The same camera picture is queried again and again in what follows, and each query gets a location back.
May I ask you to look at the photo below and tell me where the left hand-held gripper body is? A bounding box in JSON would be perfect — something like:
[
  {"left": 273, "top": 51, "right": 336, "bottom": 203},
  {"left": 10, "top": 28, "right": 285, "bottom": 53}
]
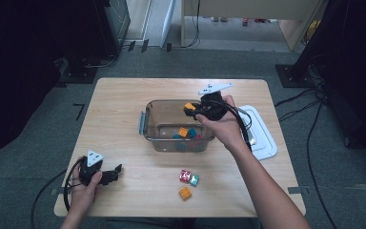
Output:
[{"left": 78, "top": 150, "right": 105, "bottom": 187}]

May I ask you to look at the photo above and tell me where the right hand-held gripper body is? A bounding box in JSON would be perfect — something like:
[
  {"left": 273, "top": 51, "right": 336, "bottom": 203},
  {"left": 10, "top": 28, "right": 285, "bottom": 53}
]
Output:
[{"left": 197, "top": 82, "right": 234, "bottom": 122}]

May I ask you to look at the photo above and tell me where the brown transparent storage box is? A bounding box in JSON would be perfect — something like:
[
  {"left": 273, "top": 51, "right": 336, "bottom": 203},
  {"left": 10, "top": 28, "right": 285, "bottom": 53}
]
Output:
[{"left": 138, "top": 99, "right": 217, "bottom": 153}]

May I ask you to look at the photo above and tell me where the white storage box lid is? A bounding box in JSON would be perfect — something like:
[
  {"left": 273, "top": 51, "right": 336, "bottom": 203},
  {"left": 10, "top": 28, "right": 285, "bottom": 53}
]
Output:
[{"left": 234, "top": 104, "right": 278, "bottom": 161}]

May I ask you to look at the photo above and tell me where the red white-patterned toy brick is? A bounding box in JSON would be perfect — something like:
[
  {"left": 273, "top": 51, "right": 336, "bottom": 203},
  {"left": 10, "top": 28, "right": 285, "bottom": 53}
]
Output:
[{"left": 179, "top": 169, "right": 193, "bottom": 184}]

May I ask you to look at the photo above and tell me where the person's right hand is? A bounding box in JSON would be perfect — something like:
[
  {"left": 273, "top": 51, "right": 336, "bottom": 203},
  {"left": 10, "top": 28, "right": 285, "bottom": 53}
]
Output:
[{"left": 195, "top": 94, "right": 249, "bottom": 154}]

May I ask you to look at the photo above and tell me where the person's left hand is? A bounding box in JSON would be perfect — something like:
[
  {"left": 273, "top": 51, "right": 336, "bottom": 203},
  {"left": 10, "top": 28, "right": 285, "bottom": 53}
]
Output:
[{"left": 68, "top": 163, "right": 104, "bottom": 214}]

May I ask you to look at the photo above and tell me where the black metal stand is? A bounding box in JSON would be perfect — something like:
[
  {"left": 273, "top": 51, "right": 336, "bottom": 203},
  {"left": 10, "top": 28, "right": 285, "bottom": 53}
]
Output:
[{"left": 274, "top": 0, "right": 347, "bottom": 89}]

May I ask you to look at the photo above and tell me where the black stand base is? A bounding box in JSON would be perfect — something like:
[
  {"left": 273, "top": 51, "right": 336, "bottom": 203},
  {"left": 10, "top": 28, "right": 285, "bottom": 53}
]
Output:
[{"left": 56, "top": 56, "right": 99, "bottom": 86}]

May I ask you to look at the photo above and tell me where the white panel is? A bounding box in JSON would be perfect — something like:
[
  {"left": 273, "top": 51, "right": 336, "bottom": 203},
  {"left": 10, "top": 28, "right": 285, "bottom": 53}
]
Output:
[{"left": 160, "top": 0, "right": 177, "bottom": 48}]

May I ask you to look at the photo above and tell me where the light wooden desk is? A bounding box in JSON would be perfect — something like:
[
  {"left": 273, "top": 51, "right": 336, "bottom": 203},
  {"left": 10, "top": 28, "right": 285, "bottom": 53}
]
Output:
[{"left": 180, "top": 0, "right": 327, "bottom": 52}]

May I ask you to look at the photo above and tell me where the dark glass cabinet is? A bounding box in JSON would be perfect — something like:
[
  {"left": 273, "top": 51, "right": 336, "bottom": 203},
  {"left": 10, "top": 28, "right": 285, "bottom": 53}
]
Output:
[{"left": 103, "top": 0, "right": 132, "bottom": 56}]

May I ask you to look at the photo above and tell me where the dark curtain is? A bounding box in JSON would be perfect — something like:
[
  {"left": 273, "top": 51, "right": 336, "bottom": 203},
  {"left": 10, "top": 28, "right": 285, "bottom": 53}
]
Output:
[
  {"left": 0, "top": 0, "right": 109, "bottom": 168},
  {"left": 323, "top": 0, "right": 366, "bottom": 161}
]

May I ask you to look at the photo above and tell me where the yellow object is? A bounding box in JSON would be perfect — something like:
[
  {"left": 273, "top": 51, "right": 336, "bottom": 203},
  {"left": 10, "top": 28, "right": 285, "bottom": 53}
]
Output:
[{"left": 304, "top": 19, "right": 322, "bottom": 44}]

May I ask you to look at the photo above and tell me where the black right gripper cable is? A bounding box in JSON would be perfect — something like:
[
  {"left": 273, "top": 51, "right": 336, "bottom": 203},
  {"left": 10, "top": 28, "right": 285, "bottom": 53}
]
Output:
[{"left": 217, "top": 99, "right": 254, "bottom": 152}]

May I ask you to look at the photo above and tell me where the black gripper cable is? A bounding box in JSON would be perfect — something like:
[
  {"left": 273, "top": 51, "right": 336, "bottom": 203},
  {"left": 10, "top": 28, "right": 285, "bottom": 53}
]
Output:
[
  {"left": 217, "top": 99, "right": 254, "bottom": 152},
  {"left": 30, "top": 158, "right": 83, "bottom": 229}
]

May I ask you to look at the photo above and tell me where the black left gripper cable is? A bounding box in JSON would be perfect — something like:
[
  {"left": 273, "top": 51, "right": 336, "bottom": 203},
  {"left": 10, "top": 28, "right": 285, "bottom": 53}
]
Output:
[{"left": 30, "top": 158, "right": 83, "bottom": 229}]

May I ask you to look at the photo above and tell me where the black hanging cable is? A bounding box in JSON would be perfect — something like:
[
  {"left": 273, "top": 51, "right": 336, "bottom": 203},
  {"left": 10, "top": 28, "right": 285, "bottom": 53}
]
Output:
[{"left": 184, "top": 0, "right": 202, "bottom": 49}]

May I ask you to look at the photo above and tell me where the pale floor cable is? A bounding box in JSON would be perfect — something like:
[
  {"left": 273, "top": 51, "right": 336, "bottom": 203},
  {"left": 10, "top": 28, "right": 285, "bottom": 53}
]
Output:
[{"left": 82, "top": 55, "right": 117, "bottom": 69}]

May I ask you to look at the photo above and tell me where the long black floor cable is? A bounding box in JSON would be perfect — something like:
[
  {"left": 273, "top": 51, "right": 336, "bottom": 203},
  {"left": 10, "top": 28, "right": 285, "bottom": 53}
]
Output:
[{"left": 306, "top": 100, "right": 338, "bottom": 229}]

